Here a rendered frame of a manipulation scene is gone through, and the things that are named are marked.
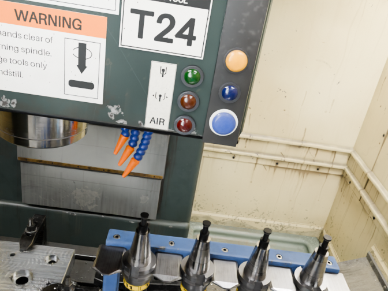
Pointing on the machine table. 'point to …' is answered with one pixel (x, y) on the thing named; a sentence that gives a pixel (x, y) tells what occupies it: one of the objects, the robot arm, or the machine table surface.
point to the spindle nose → (40, 130)
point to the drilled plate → (67, 258)
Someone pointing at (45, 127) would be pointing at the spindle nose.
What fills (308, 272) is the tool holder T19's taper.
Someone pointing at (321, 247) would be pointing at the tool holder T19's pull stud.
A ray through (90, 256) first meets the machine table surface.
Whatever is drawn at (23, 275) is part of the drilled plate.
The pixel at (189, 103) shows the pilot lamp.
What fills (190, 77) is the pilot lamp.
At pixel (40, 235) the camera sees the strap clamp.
